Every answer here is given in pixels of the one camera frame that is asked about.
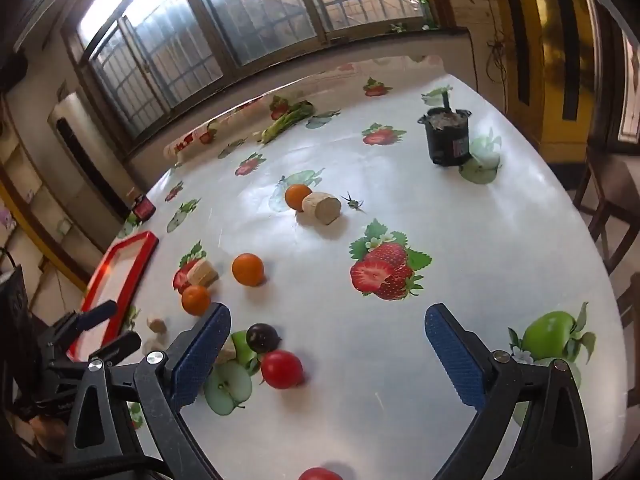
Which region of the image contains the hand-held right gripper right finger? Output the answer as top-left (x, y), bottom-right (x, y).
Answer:
top-left (424, 302), bottom-right (596, 480)

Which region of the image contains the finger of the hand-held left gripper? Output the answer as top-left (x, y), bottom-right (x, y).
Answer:
top-left (89, 330), bottom-right (144, 364)
top-left (69, 300), bottom-right (119, 334)

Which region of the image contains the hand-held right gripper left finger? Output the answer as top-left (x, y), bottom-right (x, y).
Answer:
top-left (62, 302), bottom-right (232, 480)

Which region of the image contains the orange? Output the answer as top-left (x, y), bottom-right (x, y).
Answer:
top-left (181, 285), bottom-right (212, 317)
top-left (231, 253), bottom-right (265, 287)
top-left (284, 184), bottom-right (313, 211)

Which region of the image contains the dark purple plum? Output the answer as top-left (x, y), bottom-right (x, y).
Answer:
top-left (246, 323), bottom-right (281, 354)

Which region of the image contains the red-rimmed plastic tray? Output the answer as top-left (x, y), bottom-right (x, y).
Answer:
top-left (67, 230), bottom-right (160, 361)

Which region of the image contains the large beige sugarcane piece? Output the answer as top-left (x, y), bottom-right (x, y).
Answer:
top-left (301, 191), bottom-right (342, 226)

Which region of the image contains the person's left hand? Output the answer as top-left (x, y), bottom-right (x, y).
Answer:
top-left (27, 412), bottom-right (69, 456)

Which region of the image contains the fruit-print plastic tablecloth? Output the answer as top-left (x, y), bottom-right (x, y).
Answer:
top-left (107, 57), bottom-right (631, 480)

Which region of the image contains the white standing air conditioner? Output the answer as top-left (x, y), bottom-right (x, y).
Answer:
top-left (47, 91), bottom-right (133, 216)

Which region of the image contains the black plastic plant pot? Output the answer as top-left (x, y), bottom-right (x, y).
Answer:
top-left (417, 87), bottom-right (473, 167)

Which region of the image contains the wooden chair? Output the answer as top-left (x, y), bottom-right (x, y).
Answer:
top-left (572, 145), bottom-right (640, 276)

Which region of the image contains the green lettuce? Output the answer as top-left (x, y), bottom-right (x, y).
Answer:
top-left (260, 101), bottom-right (315, 143)

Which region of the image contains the metal-framed barred window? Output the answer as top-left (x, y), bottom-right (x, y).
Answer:
top-left (60, 0), bottom-right (441, 156)

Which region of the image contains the green windowsill plant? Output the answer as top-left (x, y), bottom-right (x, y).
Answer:
top-left (420, 0), bottom-right (441, 31)

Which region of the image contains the wooden wall shelf unit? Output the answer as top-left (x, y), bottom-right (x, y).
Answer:
top-left (0, 95), bottom-right (101, 286)

